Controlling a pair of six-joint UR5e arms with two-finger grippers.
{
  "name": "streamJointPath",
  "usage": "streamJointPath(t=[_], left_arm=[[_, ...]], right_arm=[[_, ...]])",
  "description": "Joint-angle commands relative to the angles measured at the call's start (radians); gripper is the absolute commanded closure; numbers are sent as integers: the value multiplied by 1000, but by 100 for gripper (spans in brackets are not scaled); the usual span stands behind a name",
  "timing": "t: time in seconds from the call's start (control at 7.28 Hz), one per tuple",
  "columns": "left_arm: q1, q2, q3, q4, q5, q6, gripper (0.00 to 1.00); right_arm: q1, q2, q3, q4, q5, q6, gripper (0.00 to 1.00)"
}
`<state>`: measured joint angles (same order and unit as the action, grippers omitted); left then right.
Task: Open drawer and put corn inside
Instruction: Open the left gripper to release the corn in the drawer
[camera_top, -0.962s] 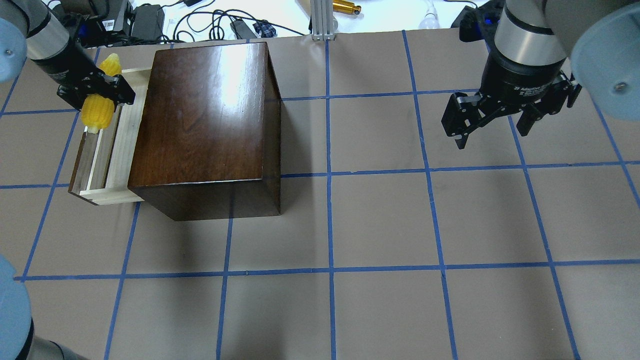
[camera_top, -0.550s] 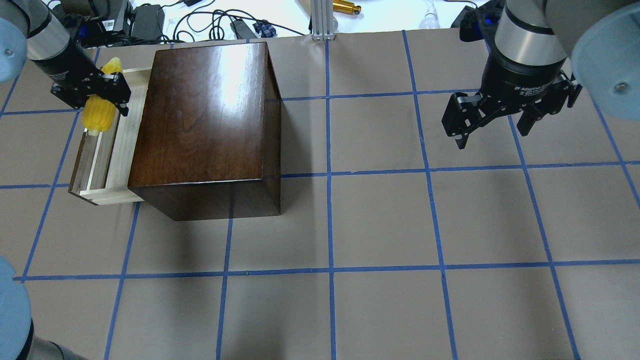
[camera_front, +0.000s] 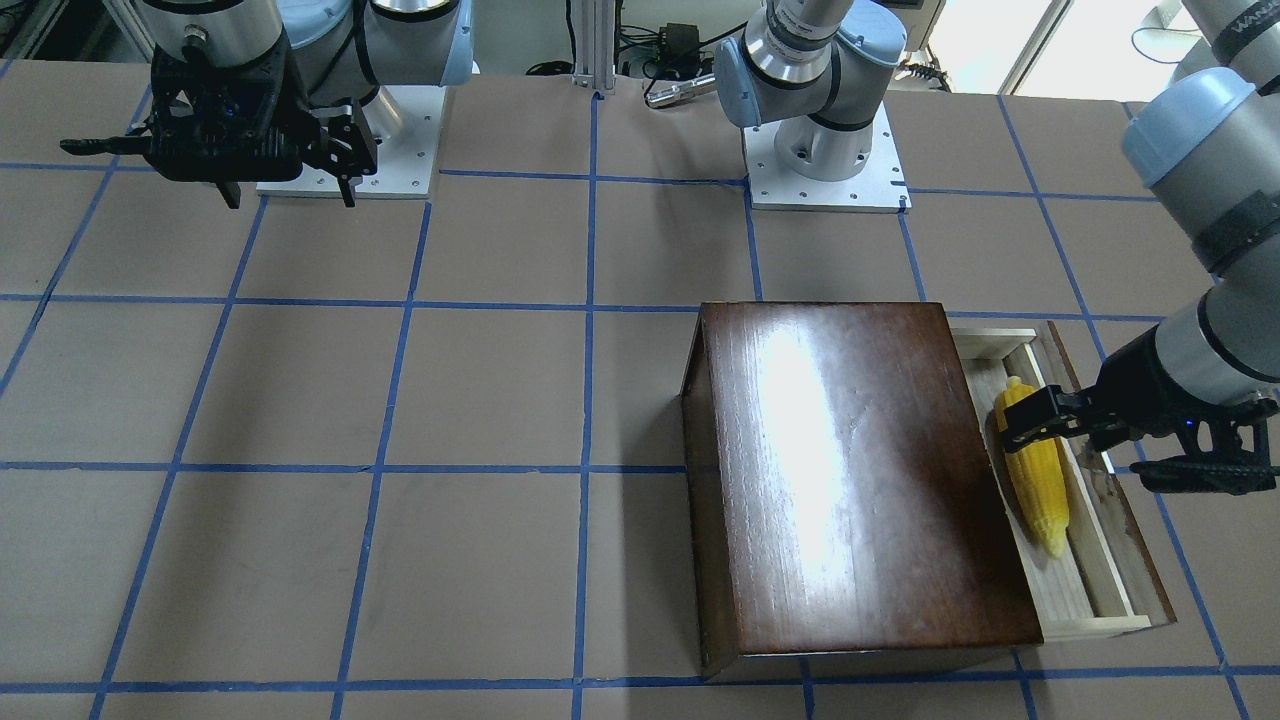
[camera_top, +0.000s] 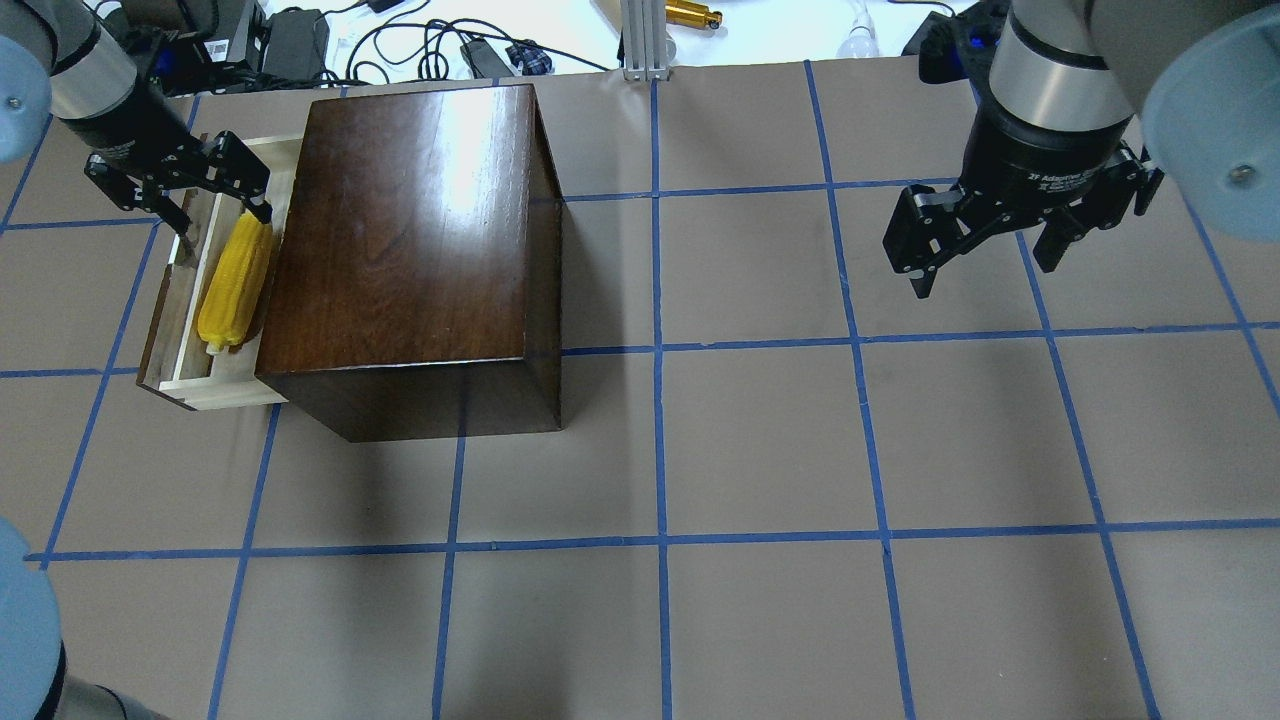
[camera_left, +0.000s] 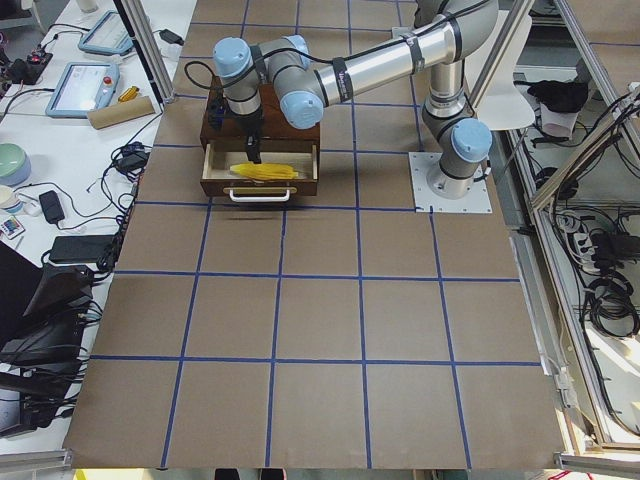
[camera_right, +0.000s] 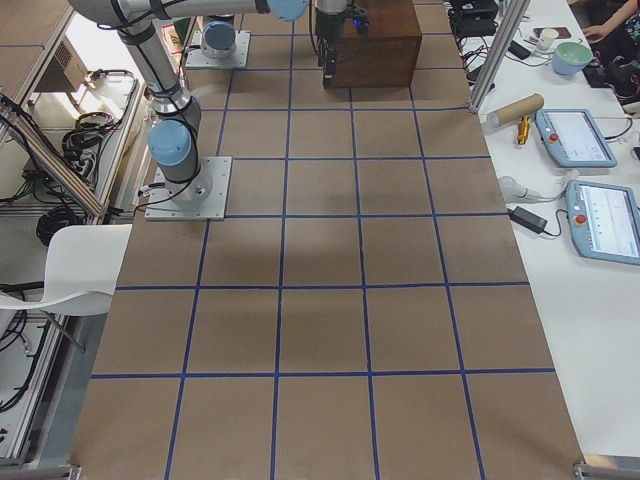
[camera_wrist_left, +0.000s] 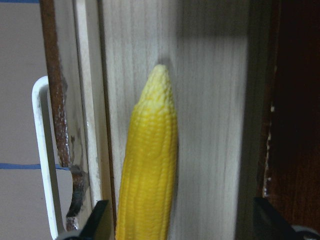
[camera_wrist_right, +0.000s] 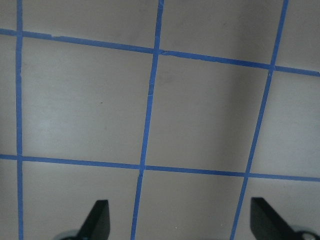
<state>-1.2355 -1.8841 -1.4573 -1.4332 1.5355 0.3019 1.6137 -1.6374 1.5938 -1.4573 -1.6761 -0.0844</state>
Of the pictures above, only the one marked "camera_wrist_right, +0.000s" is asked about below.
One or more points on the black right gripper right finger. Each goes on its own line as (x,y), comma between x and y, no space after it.
(266,223)

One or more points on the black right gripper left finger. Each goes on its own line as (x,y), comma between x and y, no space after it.
(97,225)

